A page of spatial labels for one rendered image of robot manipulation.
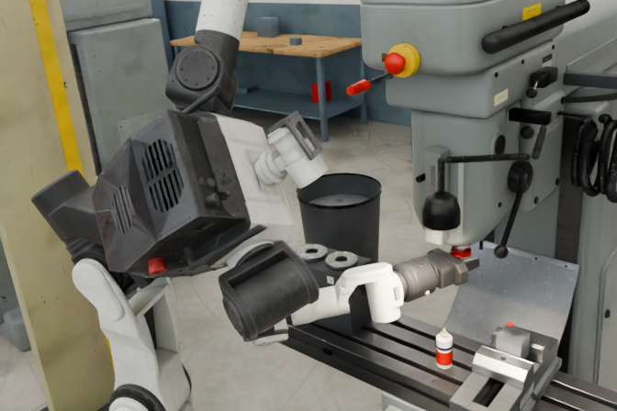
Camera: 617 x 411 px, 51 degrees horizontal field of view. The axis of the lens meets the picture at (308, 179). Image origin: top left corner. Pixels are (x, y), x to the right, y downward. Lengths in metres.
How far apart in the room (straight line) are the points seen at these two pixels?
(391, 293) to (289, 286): 0.37
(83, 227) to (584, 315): 1.35
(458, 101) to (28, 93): 1.78
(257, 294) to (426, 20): 0.56
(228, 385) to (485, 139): 2.19
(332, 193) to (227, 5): 2.64
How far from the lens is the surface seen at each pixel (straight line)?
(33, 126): 2.69
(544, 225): 1.90
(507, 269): 1.97
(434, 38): 1.20
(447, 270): 1.52
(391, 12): 1.23
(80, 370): 3.12
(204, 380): 3.32
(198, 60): 1.24
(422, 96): 1.35
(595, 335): 2.08
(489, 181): 1.41
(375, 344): 1.82
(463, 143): 1.37
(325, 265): 1.82
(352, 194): 3.85
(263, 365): 3.35
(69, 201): 1.40
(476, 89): 1.29
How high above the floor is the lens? 2.01
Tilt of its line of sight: 22 degrees down
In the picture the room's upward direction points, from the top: 5 degrees counter-clockwise
